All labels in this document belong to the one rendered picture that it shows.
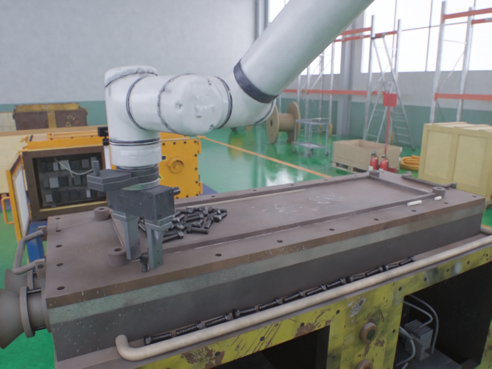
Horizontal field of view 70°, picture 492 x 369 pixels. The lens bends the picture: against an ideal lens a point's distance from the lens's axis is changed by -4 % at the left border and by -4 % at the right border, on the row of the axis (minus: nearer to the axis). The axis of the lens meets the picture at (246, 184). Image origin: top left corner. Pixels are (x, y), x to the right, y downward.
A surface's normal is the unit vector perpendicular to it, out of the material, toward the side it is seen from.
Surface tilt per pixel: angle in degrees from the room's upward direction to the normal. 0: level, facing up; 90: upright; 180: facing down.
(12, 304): 45
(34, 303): 34
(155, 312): 90
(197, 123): 95
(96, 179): 90
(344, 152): 90
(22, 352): 0
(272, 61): 110
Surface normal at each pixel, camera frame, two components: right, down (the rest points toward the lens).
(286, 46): -0.39, 0.55
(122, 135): -0.18, 0.28
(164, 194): 0.84, 0.14
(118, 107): -0.65, 0.23
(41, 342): 0.00, -0.97
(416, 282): 0.46, 0.23
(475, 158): -0.90, 0.11
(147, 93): -0.59, -0.23
